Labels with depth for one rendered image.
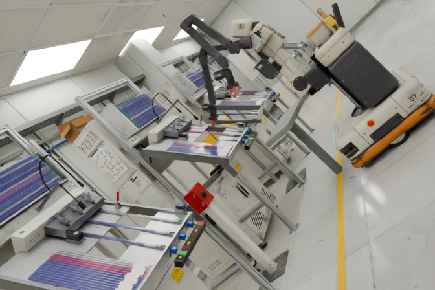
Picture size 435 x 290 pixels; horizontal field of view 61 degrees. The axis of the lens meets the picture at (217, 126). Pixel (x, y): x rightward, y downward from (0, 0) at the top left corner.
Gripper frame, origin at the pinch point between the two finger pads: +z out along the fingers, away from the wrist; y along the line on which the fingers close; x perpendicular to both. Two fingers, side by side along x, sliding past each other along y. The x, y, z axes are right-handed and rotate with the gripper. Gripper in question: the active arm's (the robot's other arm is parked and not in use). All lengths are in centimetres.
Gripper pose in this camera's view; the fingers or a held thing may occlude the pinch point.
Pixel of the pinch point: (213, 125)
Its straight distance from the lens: 336.8
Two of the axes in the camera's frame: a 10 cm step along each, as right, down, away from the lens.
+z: 0.1, 9.4, 3.5
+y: -2.9, 3.4, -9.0
